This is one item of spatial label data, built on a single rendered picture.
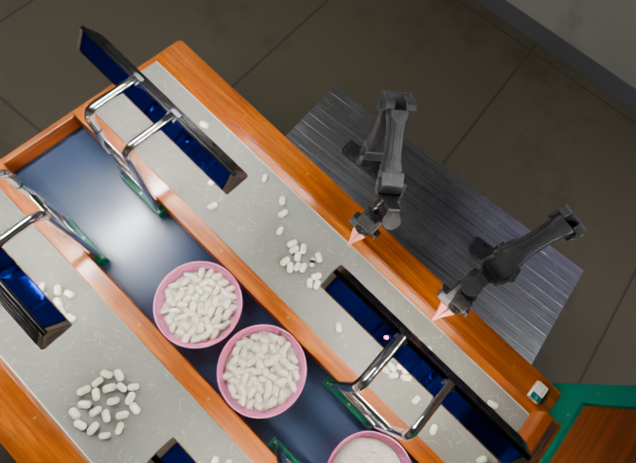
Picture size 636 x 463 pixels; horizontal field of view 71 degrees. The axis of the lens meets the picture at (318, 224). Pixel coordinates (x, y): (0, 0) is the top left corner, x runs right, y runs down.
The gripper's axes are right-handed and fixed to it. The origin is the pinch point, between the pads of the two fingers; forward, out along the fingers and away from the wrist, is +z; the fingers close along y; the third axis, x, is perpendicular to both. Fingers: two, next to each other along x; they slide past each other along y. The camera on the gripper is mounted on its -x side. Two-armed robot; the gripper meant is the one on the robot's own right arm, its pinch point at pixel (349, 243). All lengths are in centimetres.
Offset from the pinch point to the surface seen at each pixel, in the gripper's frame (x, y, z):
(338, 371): -17.1, 24.5, 26.2
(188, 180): -7, -55, 21
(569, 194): 156, 68, -54
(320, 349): -16.5, 16.1, 25.6
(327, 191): 10.9, -18.1, -4.3
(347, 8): 158, -108, -53
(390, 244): 11.3, 10.0, -5.5
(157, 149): -7, -71, 21
